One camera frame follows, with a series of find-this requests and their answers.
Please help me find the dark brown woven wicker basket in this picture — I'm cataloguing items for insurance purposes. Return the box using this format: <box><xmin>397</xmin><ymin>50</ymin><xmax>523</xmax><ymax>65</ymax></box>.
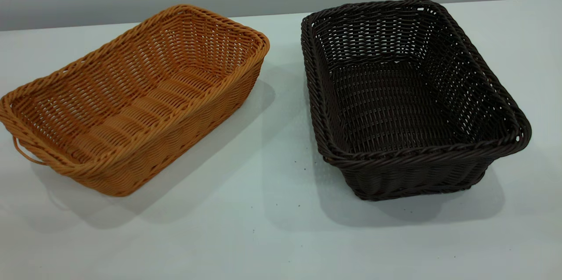
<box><xmin>301</xmin><ymin>0</ymin><xmax>532</xmax><ymax>201</ymax></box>

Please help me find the tan woven wicker basket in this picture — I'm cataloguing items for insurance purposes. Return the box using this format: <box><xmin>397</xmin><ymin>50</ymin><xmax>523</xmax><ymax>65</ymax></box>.
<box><xmin>0</xmin><ymin>4</ymin><xmax>270</xmax><ymax>197</ymax></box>

